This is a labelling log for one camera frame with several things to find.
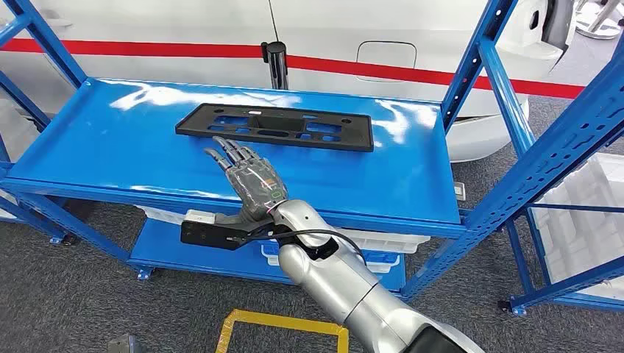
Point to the red barrier belt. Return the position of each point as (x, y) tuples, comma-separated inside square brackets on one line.
[(146, 48)]

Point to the black plastic plate holder part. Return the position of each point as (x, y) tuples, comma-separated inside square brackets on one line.
[(361, 134)]

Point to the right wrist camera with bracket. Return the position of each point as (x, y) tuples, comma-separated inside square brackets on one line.
[(205, 234)]

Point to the black stanchion post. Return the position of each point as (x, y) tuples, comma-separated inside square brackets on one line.
[(278, 68)]

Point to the silver floor socket plate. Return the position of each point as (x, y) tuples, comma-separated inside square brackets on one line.
[(459, 191)]

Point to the silver metal stand base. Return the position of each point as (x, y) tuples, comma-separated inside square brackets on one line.
[(602, 29)]

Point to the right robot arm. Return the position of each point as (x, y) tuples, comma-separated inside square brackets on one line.
[(341, 287)]

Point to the yellow floor tape square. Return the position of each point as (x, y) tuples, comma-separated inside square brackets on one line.
[(283, 321)]

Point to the blue metal shelf rack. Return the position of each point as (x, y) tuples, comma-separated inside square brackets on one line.
[(565, 285), (122, 146)]

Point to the white car body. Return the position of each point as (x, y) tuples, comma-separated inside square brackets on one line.
[(146, 19)]

